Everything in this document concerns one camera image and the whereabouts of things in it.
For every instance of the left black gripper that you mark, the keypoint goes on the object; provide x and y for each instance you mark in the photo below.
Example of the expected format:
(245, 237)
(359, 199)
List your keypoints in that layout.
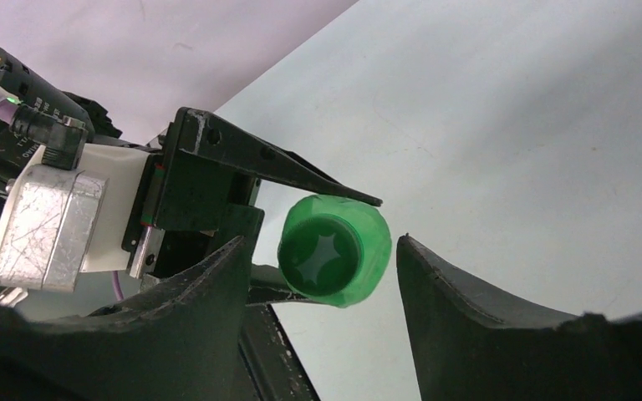
(202, 202)

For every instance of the green plastic bottle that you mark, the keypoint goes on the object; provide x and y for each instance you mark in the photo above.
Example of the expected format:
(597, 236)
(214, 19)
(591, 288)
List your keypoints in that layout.
(374, 236)

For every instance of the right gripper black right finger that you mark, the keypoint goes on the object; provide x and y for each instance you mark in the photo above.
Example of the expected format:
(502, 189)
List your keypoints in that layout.
(471, 340)

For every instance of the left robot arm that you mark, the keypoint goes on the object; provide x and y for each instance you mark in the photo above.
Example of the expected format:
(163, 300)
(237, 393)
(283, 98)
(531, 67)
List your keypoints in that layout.
(37, 114)

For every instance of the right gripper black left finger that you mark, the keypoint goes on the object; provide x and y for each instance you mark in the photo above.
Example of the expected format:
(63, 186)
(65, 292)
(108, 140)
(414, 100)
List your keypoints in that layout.
(175, 341)

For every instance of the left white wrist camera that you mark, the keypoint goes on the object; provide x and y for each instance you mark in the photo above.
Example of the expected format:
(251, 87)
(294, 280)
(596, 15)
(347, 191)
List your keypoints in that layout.
(57, 224)

